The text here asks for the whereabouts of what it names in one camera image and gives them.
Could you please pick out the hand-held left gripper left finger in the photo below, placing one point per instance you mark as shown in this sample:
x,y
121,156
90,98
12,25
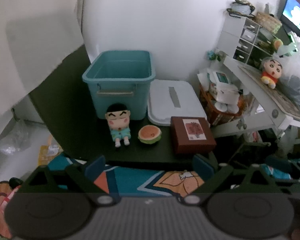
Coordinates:
x,y
95,168

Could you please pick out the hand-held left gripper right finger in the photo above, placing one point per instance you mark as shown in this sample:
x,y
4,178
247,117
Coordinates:
x,y
202,167

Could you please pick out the brown gift box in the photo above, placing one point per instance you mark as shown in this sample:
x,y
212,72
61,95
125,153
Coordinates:
x,y
187,145

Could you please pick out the cartoon boy figurine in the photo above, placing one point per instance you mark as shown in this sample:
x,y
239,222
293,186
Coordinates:
x,y
117,130

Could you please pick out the burger toy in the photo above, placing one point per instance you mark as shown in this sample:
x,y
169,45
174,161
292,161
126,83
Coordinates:
x,y
150,135

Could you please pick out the blue plastic storage bin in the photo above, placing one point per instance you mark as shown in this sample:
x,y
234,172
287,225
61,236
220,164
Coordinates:
x,y
117,105

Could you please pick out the white bin lid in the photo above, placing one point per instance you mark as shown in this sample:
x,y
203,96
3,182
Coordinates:
x,y
165,100

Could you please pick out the black desktop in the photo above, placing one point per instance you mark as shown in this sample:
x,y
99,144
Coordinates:
x,y
77,130

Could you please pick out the yellow packet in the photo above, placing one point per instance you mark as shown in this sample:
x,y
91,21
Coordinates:
x,y
46,152

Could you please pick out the orange plastic basket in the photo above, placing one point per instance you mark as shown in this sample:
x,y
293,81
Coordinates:
x,y
220,116

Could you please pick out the white paper roll pack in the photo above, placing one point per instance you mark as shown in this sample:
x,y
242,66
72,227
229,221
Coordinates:
x,y
227,93

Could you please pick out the crumpled clear plastic bag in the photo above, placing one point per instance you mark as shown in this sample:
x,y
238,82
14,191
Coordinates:
x,y
12,140

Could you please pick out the white tissue pack teal label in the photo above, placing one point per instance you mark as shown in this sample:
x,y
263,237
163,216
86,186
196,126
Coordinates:
x,y
221,77

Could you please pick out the white side desk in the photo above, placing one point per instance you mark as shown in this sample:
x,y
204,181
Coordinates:
x,y
252,85

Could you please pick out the patterned table runner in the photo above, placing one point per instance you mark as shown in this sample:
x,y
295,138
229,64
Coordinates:
x,y
285,102

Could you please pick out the small blue flower ornament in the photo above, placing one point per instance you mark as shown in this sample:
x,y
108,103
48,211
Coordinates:
x,y
212,55

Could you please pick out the cartoon boy plush doll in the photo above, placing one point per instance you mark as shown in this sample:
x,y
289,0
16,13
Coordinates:
x,y
271,75

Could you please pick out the large clear plastic bag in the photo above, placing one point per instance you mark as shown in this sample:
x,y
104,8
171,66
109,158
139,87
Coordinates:
x,y
297,80

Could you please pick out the white drawer organizer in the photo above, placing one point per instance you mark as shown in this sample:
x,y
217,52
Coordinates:
x,y
230,35

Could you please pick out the small orange plush toy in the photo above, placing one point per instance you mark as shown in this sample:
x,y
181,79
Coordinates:
x,y
278,44

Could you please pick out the woven basket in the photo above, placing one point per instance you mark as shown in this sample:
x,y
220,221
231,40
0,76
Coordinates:
x,y
267,21

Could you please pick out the coiled blue and dark bundle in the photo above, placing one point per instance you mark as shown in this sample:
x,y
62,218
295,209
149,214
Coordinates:
x,y
240,8

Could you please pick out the television screen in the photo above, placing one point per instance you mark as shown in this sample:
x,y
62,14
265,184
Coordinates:
x,y
297,15

